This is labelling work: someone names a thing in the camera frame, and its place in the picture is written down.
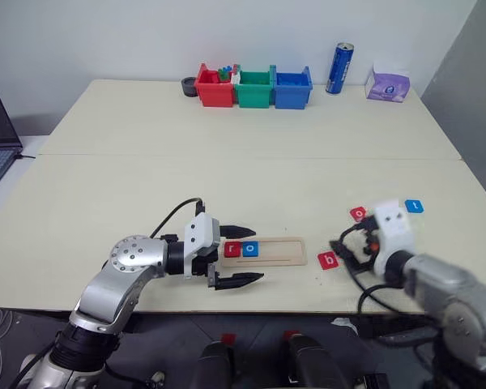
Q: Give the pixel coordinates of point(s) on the green plastic bin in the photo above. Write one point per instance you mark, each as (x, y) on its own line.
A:
(253, 95)

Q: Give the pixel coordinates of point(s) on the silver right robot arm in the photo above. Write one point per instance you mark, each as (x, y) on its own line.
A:
(449, 287)

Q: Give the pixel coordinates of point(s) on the wooden letter tray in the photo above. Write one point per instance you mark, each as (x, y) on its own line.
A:
(279, 251)

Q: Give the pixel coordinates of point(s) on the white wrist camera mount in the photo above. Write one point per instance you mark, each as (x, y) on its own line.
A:
(393, 227)
(200, 233)

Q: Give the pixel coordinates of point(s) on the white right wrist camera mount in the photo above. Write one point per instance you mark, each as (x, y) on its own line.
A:
(393, 227)

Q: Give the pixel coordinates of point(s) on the red letter o block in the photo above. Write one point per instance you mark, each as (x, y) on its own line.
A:
(358, 213)

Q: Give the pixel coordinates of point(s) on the small green toy brick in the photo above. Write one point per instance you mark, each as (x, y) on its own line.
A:
(223, 74)

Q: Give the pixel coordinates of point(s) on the red plastic bin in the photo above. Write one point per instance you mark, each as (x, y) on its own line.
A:
(214, 93)

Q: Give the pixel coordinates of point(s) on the white crumpled scrap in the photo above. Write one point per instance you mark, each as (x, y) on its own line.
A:
(345, 324)

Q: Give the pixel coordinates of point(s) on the purple tissue pack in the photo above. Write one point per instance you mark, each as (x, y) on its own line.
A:
(389, 87)

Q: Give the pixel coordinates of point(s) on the tall blue drink can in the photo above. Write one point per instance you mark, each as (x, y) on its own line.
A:
(339, 69)

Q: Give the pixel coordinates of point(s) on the blue letter o block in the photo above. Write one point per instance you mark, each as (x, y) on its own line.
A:
(250, 249)

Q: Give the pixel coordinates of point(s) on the small white plastic piece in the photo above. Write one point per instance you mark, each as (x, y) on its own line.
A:
(235, 78)

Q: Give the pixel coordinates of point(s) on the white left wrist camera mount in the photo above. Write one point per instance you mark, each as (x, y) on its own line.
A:
(200, 233)

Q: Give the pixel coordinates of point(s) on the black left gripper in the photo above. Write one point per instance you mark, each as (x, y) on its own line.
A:
(204, 265)

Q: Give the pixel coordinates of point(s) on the red letter b block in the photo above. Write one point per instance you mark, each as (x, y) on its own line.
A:
(328, 260)

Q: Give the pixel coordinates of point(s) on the dark rounded shape red tab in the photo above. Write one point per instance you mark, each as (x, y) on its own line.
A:
(214, 364)
(312, 360)

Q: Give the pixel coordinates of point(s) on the red letter r block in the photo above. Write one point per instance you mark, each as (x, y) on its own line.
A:
(232, 250)

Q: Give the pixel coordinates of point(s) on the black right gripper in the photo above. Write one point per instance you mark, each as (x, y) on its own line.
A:
(370, 243)

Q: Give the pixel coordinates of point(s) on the blue letter t block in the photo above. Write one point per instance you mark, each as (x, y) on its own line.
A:
(414, 206)

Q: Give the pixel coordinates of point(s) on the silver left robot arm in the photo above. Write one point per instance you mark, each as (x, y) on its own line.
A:
(133, 253)

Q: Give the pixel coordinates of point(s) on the blue plastic bin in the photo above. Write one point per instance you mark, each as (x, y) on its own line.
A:
(291, 95)

